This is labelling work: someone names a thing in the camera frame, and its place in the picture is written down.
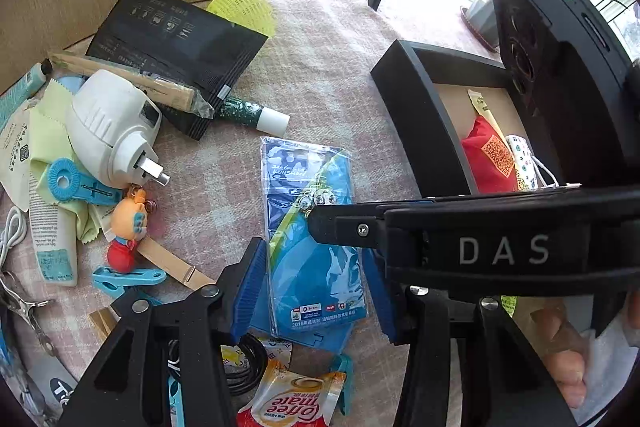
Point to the blue plastic clothes clip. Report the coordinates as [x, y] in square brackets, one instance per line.
[125, 279]

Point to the white tube with teal end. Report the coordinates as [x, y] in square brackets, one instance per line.
[50, 237]

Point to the light blue sponge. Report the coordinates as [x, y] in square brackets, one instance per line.
[67, 83]

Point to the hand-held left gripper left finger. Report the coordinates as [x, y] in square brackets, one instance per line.
[250, 292]

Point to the black tray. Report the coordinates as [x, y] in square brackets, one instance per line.
[430, 107]

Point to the blue round-head clip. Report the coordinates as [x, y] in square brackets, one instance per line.
[75, 182]

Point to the wrapped wooden chopsticks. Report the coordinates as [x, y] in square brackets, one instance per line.
[135, 82]

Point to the dark green tube white cap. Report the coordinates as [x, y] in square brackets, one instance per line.
[255, 114]

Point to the person's right hand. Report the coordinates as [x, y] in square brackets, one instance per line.
[560, 337]

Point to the coffee creamer sachet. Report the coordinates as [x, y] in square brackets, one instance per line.
[290, 399]

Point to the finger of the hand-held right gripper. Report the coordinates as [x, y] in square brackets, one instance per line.
[345, 224]

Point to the white plug adapter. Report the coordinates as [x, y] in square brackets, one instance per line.
[112, 132]

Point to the pale green cloth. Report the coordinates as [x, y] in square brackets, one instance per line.
[55, 127]

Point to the red cloth pouch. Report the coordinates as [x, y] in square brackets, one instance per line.
[487, 157]

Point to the white patterned packet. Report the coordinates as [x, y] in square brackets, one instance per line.
[520, 157]

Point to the wooden clothespin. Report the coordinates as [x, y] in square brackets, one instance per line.
[102, 322]
[170, 264]

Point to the yellow orange sachet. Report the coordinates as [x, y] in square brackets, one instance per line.
[277, 349]

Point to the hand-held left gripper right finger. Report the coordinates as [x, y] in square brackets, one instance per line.
[380, 302]

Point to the teal plastic clip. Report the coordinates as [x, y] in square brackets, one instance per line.
[345, 382]

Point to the white paper packet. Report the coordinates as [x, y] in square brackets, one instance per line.
[15, 152]

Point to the black foil packet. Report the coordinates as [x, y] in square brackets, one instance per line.
[175, 52]

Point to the blue printed packet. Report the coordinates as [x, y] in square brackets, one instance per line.
[310, 257]

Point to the teal tube with black cap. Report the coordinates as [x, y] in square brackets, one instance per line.
[20, 89]

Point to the yellow mesh net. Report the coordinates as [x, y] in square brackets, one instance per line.
[245, 2]

